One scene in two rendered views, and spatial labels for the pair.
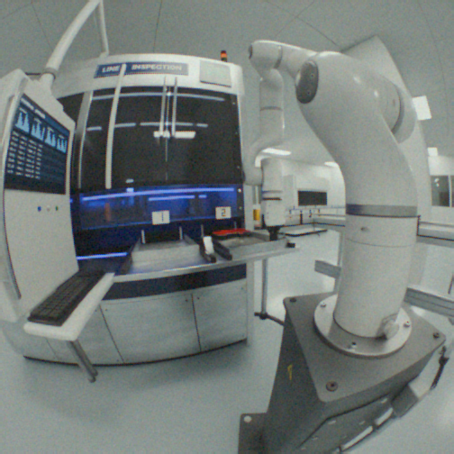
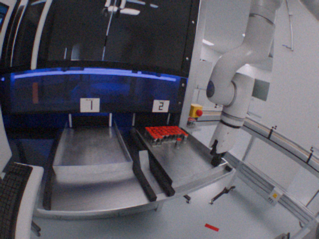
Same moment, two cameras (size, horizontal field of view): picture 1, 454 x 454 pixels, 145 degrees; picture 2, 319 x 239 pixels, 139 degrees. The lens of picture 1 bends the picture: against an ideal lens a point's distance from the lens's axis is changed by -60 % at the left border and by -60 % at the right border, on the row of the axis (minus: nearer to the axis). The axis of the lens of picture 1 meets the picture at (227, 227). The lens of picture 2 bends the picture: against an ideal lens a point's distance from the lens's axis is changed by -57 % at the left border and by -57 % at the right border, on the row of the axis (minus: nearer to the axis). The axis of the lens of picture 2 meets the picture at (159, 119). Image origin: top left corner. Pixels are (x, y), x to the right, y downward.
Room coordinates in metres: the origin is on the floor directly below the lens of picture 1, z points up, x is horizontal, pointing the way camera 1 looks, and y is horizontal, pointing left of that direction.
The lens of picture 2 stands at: (0.31, 0.09, 1.19)
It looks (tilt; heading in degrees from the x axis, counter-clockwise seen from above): 20 degrees down; 353
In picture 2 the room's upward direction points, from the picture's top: 10 degrees clockwise
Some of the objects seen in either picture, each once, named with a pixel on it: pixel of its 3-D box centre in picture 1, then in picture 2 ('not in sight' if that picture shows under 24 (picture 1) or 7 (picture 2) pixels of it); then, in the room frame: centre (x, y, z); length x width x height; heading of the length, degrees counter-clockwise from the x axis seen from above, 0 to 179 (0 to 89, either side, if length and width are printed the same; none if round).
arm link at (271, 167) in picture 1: (270, 175); (238, 93); (0.68, -0.18, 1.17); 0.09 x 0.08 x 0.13; 95
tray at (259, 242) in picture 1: (240, 240); (178, 149); (0.79, -0.06, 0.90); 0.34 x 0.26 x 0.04; 22
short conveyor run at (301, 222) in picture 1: (279, 221); (207, 114); (1.34, -0.42, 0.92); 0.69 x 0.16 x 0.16; 112
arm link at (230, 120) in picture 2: (273, 195); (232, 118); (0.68, -0.19, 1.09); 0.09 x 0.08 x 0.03; 112
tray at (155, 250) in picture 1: (163, 244); (90, 141); (0.77, 0.30, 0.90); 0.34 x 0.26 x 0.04; 22
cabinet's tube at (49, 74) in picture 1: (66, 31); not in sight; (0.33, 0.75, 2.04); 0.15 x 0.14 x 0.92; 17
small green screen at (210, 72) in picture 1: (215, 72); not in sight; (0.97, 0.02, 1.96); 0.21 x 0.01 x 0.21; 112
